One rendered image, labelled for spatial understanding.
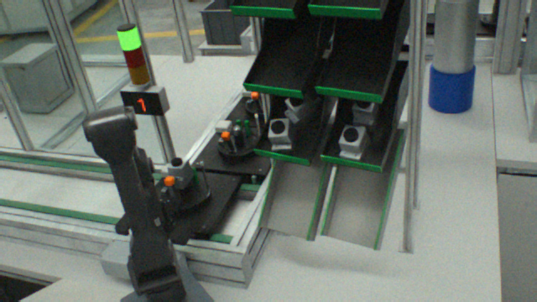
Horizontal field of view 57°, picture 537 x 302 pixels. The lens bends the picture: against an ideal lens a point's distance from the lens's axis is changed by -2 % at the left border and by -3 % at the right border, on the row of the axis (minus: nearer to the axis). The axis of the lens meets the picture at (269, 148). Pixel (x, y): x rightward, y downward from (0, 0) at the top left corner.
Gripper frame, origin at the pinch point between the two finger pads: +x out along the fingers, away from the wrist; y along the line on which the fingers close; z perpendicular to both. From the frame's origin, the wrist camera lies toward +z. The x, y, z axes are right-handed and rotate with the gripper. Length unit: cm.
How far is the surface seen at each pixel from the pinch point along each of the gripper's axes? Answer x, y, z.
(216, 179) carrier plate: 3.8, -0.8, 30.2
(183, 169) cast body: -6.9, 2.3, 20.2
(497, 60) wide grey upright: 9, -79, 128
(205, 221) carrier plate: 3.9, -4.8, 13.5
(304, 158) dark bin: -18.8, -33.0, 13.7
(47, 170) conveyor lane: 9, 64, 31
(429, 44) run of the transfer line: 7, -52, 139
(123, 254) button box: 4.9, 11.2, -1.1
